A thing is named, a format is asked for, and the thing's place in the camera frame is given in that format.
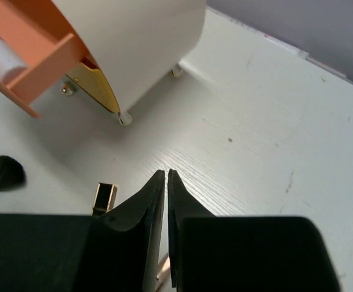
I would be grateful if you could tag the cream round drawer organizer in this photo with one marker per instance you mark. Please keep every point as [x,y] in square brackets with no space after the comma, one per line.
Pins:
[136,43]

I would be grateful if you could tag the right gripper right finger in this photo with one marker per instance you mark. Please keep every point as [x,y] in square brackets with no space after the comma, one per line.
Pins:
[247,253]

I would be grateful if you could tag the orange top drawer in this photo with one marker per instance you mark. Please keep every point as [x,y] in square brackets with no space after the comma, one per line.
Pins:
[37,47]

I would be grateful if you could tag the black fan makeup brush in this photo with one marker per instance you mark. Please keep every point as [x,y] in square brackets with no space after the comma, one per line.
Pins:
[12,174]

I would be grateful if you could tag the yellow drawer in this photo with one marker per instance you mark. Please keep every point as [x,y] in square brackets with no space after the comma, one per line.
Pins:
[88,76]

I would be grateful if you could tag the black gold lipstick case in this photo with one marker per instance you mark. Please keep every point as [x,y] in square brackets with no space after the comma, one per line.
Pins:
[104,199]

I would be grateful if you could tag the rose gold lipstick tube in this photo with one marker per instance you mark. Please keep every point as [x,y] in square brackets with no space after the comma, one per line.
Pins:
[163,271]

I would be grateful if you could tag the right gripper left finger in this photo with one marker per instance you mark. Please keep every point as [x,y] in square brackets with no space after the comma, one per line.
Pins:
[117,251]

